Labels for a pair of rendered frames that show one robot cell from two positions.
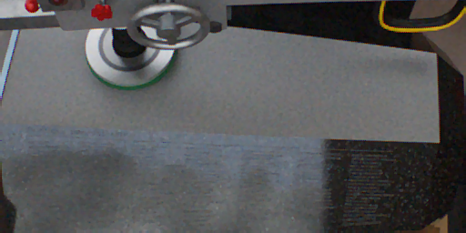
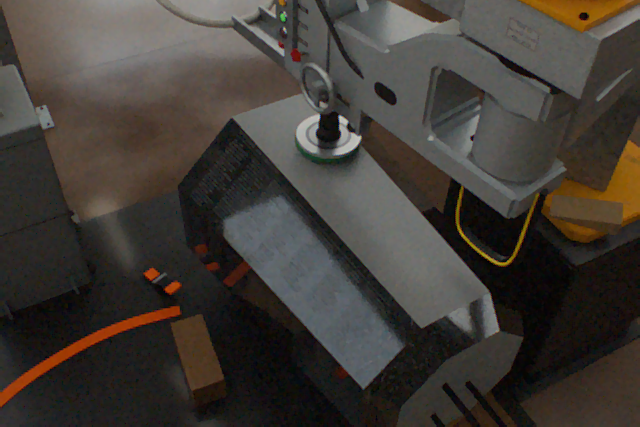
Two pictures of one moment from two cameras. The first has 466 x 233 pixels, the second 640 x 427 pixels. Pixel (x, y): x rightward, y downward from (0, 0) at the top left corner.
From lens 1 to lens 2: 1.14 m
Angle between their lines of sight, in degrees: 34
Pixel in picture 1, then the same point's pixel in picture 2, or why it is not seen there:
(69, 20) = (288, 60)
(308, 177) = (333, 279)
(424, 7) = (614, 388)
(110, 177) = (249, 191)
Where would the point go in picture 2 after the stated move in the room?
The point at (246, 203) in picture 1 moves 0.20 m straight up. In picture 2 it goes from (291, 266) to (292, 221)
